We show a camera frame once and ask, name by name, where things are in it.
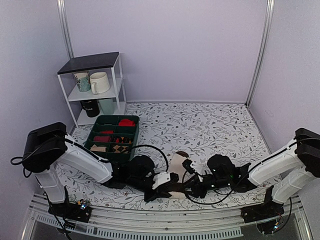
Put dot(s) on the beige rolled sock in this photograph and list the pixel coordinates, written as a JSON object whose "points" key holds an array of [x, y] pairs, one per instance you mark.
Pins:
{"points": [[96, 148]]}

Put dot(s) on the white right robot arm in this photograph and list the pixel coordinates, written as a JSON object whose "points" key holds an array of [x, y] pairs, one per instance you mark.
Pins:
{"points": [[301, 156]]}

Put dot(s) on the cream ceramic mug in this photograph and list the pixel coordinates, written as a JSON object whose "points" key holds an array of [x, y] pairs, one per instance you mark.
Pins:
{"points": [[99, 82]]}

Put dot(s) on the right aluminium corner post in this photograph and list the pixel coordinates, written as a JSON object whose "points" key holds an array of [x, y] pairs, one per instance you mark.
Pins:
{"points": [[261, 53]]}

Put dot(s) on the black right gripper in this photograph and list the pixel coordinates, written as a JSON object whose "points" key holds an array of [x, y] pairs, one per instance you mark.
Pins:
{"points": [[198, 192]]}

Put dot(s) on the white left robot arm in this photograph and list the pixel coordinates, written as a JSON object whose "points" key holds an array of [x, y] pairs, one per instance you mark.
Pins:
{"points": [[51, 144]]}

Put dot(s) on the aluminium corner post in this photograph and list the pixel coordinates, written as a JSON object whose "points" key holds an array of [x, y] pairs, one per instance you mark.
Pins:
{"points": [[261, 53], [65, 28]]}

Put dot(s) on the left aluminium corner post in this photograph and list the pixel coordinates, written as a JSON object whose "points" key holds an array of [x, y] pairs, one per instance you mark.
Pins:
{"points": [[65, 28]]}

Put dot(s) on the green divided organizer tray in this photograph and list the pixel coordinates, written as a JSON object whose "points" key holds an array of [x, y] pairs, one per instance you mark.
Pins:
{"points": [[110, 122]]}

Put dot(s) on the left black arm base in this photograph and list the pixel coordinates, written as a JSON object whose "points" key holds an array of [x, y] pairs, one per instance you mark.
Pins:
{"points": [[78, 211]]}

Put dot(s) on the argyle rolled sock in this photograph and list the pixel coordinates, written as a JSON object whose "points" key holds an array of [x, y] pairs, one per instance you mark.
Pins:
{"points": [[120, 149], [122, 140]]}

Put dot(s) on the pale green mug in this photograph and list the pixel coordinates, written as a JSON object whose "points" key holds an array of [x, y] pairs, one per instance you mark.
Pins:
{"points": [[107, 106]]}

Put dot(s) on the red rolled sock back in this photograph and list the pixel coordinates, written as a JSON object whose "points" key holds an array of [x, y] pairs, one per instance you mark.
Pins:
{"points": [[126, 123]]}

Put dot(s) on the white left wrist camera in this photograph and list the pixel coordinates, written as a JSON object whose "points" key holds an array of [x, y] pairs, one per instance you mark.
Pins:
{"points": [[160, 179]]}

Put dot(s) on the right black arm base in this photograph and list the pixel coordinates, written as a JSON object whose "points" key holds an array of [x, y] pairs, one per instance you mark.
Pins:
{"points": [[265, 210]]}

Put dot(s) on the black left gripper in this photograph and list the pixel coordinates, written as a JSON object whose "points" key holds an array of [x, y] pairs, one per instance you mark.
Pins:
{"points": [[160, 192]]}

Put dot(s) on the red rolled sock middle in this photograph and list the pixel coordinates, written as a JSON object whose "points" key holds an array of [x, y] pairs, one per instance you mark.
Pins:
{"points": [[107, 132]]}

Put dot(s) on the cream and brown sock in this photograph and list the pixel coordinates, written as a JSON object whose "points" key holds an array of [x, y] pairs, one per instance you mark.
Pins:
{"points": [[176, 166]]}

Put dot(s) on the white shelf with black top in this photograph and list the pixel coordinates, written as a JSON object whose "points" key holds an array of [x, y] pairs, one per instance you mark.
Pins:
{"points": [[104, 62]]}

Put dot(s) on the dark red rolled sock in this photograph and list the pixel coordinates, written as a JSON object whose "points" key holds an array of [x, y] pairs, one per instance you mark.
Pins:
{"points": [[102, 139]]}

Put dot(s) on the black mug with lettering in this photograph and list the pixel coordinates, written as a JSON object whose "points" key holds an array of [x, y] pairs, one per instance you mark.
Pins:
{"points": [[91, 107]]}

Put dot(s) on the floral table mat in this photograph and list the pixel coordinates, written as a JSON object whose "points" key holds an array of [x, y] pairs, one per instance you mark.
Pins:
{"points": [[201, 130]]}

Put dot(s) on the aluminium front rail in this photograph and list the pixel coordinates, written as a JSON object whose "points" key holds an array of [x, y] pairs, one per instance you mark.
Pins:
{"points": [[205, 224]]}

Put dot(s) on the teal patterned mug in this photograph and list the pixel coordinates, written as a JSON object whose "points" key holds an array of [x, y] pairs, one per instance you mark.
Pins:
{"points": [[82, 80]]}

